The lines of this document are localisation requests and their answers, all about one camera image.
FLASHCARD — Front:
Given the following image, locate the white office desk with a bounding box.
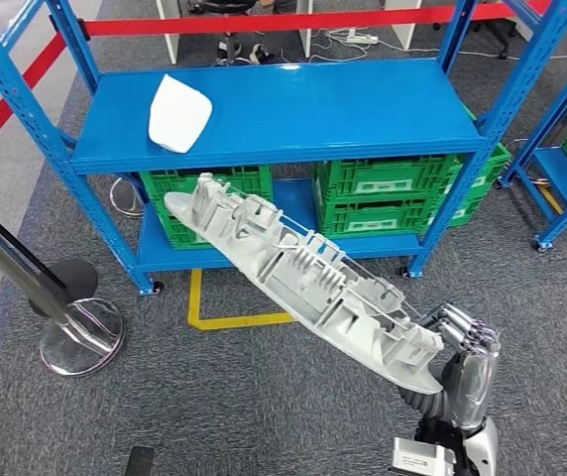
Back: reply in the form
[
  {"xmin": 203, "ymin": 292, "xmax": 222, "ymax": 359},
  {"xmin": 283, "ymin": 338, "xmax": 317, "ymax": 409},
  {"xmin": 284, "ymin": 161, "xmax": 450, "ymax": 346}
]
[
  {"xmin": 154, "ymin": 0, "xmax": 314, "ymax": 65},
  {"xmin": 382, "ymin": 0, "xmax": 416, "ymax": 51}
]

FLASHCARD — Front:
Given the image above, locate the chrome barrier stanchion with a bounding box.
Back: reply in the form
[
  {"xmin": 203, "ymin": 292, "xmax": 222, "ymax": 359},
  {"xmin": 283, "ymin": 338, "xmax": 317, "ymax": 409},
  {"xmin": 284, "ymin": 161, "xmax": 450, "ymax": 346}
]
[
  {"xmin": 0, "ymin": 193, "xmax": 126, "ymax": 378},
  {"xmin": 47, "ymin": 13, "xmax": 144, "ymax": 219}
]

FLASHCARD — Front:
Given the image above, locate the blue metal shelf rack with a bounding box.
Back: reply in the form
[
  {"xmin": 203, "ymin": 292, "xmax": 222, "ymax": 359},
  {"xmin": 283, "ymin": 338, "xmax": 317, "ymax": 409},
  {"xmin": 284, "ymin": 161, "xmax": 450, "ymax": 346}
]
[
  {"xmin": 0, "ymin": 0, "xmax": 567, "ymax": 297},
  {"xmin": 499, "ymin": 39, "xmax": 567, "ymax": 254}
]

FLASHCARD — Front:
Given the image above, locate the white plastic mirror cover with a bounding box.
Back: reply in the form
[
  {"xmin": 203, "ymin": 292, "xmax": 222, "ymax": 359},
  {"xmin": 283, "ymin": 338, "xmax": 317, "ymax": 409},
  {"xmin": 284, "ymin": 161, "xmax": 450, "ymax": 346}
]
[{"xmin": 148, "ymin": 73, "xmax": 214, "ymax": 155}]

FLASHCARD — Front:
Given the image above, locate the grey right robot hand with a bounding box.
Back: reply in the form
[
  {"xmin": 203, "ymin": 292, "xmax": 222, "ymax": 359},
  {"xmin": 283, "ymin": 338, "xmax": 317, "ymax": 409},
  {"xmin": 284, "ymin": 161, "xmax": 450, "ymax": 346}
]
[{"xmin": 420, "ymin": 301, "xmax": 503, "ymax": 431}]

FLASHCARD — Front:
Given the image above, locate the white cable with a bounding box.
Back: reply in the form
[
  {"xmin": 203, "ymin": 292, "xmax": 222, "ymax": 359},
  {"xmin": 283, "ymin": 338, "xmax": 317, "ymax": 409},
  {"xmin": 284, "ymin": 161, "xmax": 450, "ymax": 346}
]
[{"xmin": 308, "ymin": 26, "xmax": 567, "ymax": 67}]

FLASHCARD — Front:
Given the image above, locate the grey plastic wheel hubcap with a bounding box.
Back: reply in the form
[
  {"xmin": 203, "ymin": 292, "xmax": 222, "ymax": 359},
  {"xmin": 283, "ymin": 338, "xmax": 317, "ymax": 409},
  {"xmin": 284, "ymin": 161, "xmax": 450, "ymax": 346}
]
[{"xmin": 163, "ymin": 173, "xmax": 446, "ymax": 396}]

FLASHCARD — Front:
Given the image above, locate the black barrier stanchion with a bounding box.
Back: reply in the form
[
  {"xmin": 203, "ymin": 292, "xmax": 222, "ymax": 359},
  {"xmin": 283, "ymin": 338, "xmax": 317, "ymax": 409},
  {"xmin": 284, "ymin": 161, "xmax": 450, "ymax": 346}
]
[{"xmin": 0, "ymin": 193, "xmax": 100, "ymax": 318}]

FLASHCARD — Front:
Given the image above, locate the dark robot left foot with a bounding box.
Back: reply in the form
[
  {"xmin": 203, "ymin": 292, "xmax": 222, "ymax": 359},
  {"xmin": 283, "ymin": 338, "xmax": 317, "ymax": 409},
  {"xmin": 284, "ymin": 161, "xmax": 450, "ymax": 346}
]
[{"xmin": 124, "ymin": 446, "xmax": 155, "ymax": 476}]

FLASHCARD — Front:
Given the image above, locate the black round stool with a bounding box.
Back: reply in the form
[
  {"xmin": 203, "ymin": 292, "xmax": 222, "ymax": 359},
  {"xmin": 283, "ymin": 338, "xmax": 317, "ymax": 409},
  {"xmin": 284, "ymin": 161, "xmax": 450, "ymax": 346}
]
[{"xmin": 186, "ymin": 0, "xmax": 259, "ymax": 67}]

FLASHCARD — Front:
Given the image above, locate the black office chair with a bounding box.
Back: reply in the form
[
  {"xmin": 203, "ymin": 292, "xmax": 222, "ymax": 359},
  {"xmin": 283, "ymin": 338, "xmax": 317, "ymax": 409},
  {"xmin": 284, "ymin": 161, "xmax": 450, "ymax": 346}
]
[{"xmin": 471, "ymin": 16, "xmax": 520, "ymax": 60}]

